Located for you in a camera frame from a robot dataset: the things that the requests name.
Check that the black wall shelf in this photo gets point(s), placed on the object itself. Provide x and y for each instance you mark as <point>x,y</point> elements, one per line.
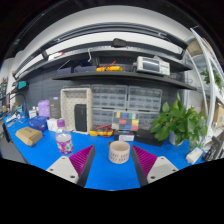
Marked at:
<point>130,76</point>

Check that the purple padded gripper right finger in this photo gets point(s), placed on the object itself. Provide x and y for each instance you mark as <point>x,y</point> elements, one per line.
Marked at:
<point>149,167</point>

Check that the black box white label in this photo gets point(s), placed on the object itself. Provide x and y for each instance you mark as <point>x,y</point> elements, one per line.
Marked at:
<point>123,135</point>

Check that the colour checker card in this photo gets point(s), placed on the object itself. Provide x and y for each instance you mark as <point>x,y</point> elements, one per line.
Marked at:
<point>125,121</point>

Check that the white perforated bin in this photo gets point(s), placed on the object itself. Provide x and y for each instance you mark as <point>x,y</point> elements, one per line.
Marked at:
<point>69,97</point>

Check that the white metal rack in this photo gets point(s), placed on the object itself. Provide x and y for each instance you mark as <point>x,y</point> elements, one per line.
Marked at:
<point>208,78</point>

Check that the grey drawer organizer left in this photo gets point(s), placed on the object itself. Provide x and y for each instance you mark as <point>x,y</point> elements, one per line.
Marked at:
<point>105,100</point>

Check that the white power adapter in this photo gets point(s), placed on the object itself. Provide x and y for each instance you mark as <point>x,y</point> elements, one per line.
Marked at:
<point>194,155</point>

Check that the green potted plant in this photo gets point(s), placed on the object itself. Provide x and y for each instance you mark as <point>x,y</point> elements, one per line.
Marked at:
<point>185,124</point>

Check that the clear water bottle purple cap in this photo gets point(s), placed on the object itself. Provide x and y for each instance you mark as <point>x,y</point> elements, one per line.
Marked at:
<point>63,138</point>

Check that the brown cardboard box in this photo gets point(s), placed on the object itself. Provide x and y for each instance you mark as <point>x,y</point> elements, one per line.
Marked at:
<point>29,136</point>

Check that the black flat box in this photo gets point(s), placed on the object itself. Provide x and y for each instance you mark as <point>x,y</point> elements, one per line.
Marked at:
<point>146,137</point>

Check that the black rectangular device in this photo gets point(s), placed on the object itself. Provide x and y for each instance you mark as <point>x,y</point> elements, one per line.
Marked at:
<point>80,117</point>

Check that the small white box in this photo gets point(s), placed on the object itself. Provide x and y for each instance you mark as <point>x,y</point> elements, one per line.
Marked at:
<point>52,124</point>

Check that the yellow multimeter on shelf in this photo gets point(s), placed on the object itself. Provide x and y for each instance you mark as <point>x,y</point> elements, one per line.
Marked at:
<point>109,67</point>

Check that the grey drawer organizer right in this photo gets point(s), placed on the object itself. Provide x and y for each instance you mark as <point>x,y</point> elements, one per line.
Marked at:
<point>147,102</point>

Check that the beige ribbed cup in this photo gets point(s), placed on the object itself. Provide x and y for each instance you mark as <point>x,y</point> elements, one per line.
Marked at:
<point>119,152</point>

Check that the grey drawer organizer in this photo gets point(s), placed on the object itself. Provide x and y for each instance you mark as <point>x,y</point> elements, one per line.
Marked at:
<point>105,100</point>
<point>147,102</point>

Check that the yellow multimeter on table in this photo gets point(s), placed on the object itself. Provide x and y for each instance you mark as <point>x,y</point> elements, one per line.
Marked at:
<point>103,131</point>

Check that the blue box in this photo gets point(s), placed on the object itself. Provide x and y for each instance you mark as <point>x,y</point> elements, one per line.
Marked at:
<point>38,123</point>

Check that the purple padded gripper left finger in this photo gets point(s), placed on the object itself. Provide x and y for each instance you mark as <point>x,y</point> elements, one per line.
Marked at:
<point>76,167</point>

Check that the oscilloscope on shelf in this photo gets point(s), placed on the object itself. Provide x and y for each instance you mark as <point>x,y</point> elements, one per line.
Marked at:
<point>152,65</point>

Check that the purple pouch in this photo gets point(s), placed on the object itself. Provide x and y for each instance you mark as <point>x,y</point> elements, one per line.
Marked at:
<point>44,108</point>

